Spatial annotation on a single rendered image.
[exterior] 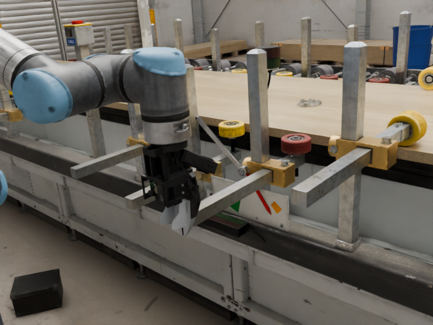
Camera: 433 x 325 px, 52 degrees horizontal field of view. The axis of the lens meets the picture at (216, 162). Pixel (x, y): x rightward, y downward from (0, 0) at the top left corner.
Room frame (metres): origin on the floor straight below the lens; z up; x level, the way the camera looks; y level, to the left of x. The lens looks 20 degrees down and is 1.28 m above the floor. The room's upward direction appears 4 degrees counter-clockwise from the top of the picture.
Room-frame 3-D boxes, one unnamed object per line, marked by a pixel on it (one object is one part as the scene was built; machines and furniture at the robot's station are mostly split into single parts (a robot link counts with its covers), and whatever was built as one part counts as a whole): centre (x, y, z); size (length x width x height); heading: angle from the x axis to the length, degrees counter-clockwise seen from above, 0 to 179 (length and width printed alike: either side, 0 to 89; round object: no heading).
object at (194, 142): (1.26, 0.07, 0.87); 0.03 x 0.03 x 0.48; 47
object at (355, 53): (0.92, -0.30, 0.93); 0.03 x 0.03 x 0.48; 47
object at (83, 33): (1.61, 0.44, 1.18); 0.07 x 0.07 x 0.08; 47
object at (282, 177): (1.07, -0.13, 0.85); 0.13 x 0.06 x 0.05; 47
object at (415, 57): (6.32, -2.86, 0.36); 0.59 x 0.57 x 0.73; 134
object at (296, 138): (1.14, -0.22, 0.85); 0.08 x 0.08 x 0.11
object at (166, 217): (0.82, 0.10, 0.86); 0.06 x 0.03 x 0.09; 137
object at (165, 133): (0.81, 0.09, 1.05); 0.10 x 0.09 x 0.05; 47
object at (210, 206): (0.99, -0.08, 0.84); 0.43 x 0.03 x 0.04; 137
